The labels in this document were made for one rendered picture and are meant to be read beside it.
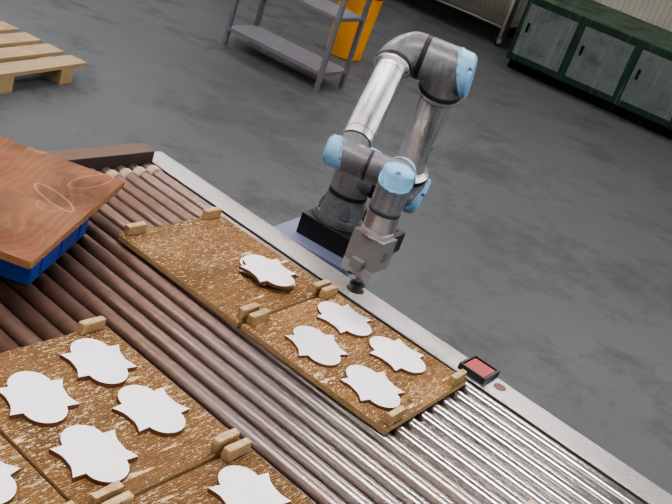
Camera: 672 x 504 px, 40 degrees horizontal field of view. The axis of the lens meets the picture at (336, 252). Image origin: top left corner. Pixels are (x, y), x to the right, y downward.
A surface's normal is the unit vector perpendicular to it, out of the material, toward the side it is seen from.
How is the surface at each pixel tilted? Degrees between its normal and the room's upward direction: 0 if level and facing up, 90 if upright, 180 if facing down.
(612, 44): 90
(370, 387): 0
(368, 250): 90
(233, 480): 0
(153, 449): 0
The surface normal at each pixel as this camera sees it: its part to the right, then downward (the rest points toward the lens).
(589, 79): -0.50, 0.22
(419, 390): 0.30, -0.86
